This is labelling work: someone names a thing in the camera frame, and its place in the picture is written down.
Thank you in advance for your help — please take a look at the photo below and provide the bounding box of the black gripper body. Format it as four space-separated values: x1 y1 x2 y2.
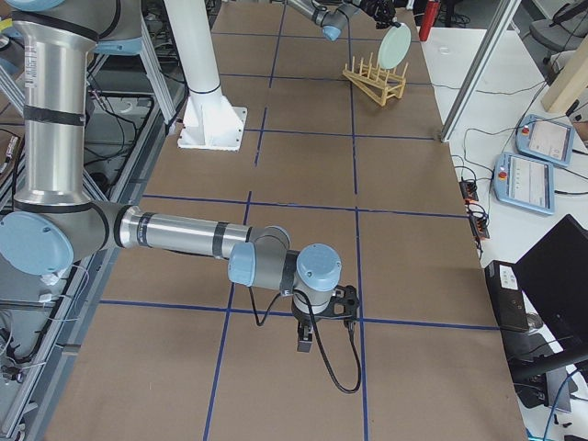
292 307 317 340
362 0 396 28

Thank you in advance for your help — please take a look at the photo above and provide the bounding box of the light green ceramic plate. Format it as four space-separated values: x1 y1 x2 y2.
378 23 412 70

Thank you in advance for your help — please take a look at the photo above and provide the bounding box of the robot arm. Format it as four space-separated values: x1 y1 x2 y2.
284 0 401 41
1 1 342 352

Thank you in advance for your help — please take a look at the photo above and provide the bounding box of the wooden dish rack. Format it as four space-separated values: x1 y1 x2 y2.
342 54 409 107

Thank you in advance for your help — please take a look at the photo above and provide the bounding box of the red cylinder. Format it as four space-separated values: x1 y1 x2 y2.
419 0 441 42

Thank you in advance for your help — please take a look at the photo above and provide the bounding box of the grey office chair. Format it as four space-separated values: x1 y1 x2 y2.
529 1 587 65

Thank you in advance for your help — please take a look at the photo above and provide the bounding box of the black power strip left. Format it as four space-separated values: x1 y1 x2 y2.
459 179 479 203

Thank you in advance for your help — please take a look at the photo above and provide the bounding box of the black power strip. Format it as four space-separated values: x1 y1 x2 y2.
469 211 490 240
459 179 479 203

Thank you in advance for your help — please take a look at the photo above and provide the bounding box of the wooden beam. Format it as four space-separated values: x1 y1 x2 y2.
541 38 587 114

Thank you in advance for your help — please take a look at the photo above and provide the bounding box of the black power strip right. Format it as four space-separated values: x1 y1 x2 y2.
469 211 490 240

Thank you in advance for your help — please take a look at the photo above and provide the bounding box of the black equipment box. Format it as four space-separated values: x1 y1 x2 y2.
484 260 544 334

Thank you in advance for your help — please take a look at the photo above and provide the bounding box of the far teach pendant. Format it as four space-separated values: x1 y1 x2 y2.
515 114 575 167

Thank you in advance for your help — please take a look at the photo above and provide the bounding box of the teach pendant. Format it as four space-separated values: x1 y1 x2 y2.
492 152 555 215
515 114 575 167

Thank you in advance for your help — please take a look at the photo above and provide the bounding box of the near teach pendant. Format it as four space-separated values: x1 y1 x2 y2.
492 152 555 215

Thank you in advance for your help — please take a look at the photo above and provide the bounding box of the black monitor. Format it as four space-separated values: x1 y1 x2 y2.
511 214 587 381

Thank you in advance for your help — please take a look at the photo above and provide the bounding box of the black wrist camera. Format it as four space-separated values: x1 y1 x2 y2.
332 285 360 321

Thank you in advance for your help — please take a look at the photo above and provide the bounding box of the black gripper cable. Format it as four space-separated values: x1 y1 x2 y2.
247 284 363 394

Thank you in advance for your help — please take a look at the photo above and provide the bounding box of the aluminium frame rail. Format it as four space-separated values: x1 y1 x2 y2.
439 0 521 142

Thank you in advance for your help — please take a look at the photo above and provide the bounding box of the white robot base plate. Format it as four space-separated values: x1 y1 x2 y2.
177 93 248 152

